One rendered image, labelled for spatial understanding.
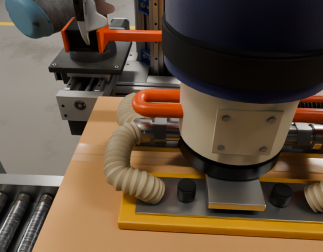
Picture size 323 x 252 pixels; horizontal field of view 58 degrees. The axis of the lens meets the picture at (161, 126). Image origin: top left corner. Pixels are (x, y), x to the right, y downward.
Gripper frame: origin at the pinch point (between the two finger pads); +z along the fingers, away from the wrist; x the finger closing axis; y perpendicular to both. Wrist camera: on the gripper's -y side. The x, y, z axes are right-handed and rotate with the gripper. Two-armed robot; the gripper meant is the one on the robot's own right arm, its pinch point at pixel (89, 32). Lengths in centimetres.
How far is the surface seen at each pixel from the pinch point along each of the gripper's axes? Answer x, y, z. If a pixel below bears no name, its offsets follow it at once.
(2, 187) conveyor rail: 3, -44, 63
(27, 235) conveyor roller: -15, -28, 65
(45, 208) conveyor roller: -3, -26, 66
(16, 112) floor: 121, -111, 120
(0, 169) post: 23, -60, 77
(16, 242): -14, -34, 71
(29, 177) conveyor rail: 7, -35, 61
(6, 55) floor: 222, -169, 121
